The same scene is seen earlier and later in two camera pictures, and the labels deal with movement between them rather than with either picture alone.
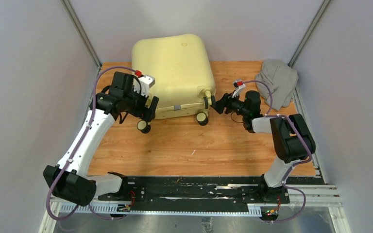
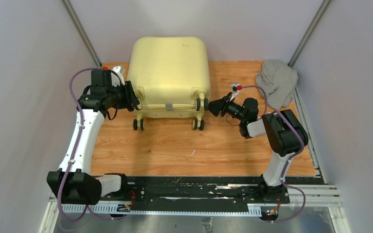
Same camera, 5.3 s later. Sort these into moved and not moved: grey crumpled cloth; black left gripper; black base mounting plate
Moved: black left gripper
Not moved: black base mounting plate; grey crumpled cloth
